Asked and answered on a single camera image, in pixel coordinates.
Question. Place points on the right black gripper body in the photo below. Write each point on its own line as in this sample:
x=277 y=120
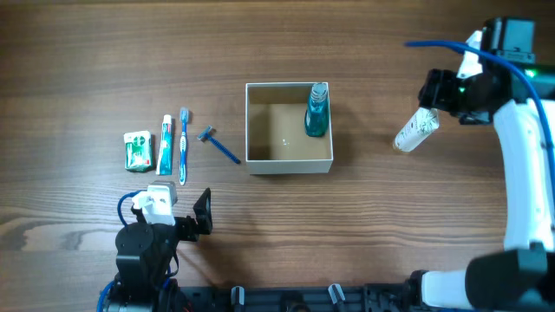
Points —
x=434 y=91

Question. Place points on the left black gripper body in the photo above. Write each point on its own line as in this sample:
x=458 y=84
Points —
x=202 y=211

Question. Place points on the white lotion tube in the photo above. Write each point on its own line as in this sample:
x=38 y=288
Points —
x=422 y=124

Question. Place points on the green soap packet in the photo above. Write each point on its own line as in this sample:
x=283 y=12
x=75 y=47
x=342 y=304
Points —
x=139 y=154

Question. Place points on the blue mouthwash bottle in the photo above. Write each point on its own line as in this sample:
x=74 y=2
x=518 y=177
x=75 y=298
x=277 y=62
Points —
x=316 y=119

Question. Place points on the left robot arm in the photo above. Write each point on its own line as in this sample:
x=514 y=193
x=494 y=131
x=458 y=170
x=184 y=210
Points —
x=145 y=250

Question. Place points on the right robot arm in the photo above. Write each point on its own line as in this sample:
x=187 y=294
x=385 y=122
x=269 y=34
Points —
x=501 y=84

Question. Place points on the teal toothpaste tube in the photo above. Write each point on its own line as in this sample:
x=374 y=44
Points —
x=165 y=155

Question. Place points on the blue disposable razor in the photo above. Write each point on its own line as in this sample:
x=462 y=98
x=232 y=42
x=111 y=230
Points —
x=206 y=135

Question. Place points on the blue white toothbrush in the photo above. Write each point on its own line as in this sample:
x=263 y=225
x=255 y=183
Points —
x=184 y=117

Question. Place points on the white open cardboard box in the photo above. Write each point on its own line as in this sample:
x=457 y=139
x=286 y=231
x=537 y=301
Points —
x=276 y=141

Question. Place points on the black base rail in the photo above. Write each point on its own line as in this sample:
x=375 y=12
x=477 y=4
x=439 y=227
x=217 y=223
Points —
x=369 y=297

